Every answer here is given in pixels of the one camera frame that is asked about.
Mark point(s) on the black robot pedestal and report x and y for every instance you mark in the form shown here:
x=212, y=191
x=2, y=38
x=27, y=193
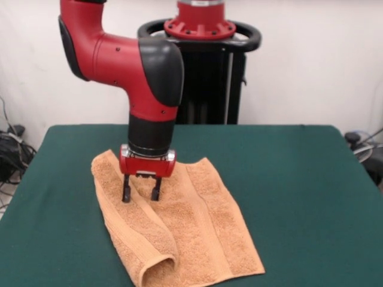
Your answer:
x=215, y=89

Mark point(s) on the tan terry towel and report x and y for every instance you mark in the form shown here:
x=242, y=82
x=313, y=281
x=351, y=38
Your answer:
x=194, y=224

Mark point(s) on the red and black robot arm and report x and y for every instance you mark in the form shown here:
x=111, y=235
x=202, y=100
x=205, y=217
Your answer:
x=134, y=65

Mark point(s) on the dark green table cloth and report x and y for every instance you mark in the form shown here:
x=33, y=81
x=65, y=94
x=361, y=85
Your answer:
x=299, y=209

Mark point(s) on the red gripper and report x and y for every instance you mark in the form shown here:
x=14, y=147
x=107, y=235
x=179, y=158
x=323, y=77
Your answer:
x=146, y=166

